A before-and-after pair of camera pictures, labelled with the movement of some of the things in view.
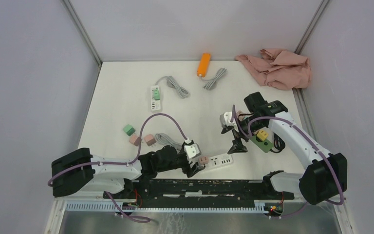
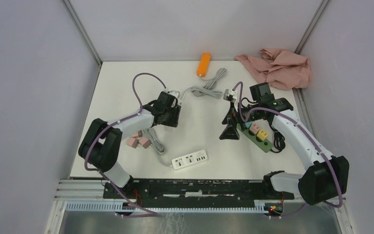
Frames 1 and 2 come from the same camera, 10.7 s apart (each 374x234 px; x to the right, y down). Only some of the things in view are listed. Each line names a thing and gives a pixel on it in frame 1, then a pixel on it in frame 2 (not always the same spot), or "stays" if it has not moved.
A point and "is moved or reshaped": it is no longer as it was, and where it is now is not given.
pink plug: (150, 139) is moved or reshaped
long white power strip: (219, 160) → (189, 159)
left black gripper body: (186, 168) → (172, 117)
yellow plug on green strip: (262, 135) stays
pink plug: (203, 160) → (145, 142)
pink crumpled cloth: (279, 69) stays
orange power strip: (204, 64) stays
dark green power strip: (266, 146) stays
